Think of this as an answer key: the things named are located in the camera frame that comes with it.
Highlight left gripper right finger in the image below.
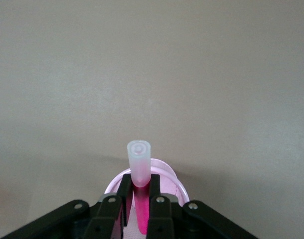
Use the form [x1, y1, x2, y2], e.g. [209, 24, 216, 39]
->
[146, 174, 259, 239]

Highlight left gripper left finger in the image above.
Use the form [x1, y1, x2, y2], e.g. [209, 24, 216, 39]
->
[0, 173, 132, 239]

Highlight pink marker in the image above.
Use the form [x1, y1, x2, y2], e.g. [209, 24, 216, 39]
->
[126, 140, 152, 236]

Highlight pink mesh cup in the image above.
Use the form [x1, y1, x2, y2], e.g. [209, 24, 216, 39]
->
[103, 158, 190, 239]

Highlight brown table cover mat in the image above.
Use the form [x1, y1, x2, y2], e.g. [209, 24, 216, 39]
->
[0, 0, 304, 239]

